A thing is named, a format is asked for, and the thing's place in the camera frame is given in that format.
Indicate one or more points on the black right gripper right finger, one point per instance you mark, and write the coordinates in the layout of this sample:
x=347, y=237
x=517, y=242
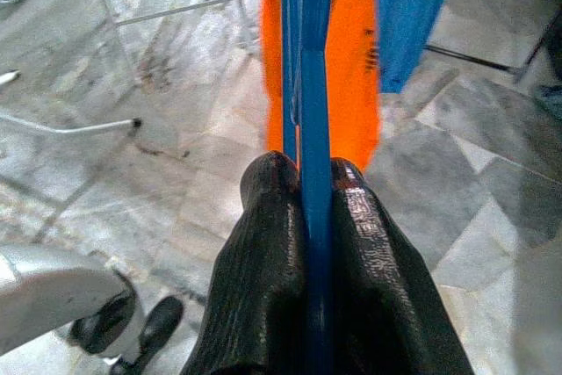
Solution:
x=382, y=283

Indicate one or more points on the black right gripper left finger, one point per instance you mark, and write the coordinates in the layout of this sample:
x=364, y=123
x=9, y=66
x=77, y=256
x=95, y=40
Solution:
x=259, y=269

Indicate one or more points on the blue plastic hanger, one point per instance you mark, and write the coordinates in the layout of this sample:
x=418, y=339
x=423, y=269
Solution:
x=314, y=129

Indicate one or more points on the orange T-shirt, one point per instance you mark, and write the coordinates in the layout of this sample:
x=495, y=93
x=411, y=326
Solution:
x=351, y=85

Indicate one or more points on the blue T-shirt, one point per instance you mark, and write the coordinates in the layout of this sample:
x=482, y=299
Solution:
x=408, y=19

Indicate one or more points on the pale blue folding table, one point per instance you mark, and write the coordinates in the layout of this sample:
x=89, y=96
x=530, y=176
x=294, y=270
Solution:
x=175, y=11

